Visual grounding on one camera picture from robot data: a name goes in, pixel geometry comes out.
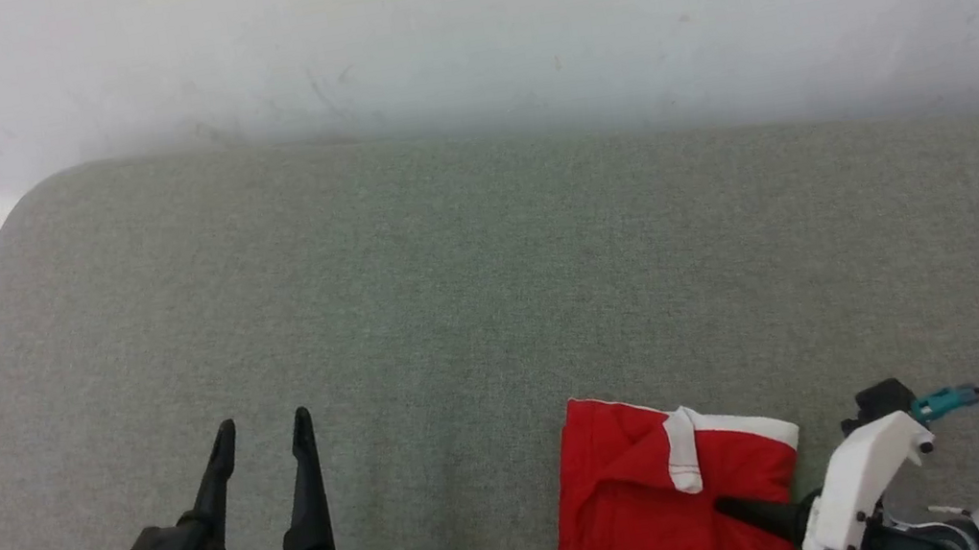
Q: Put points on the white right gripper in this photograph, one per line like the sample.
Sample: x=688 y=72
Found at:
x=855 y=482

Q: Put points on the red basketball jersey garment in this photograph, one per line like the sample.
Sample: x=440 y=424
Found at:
x=643 y=524

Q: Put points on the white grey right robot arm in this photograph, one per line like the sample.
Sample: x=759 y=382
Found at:
x=936 y=533

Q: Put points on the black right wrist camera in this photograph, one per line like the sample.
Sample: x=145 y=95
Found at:
x=879 y=401

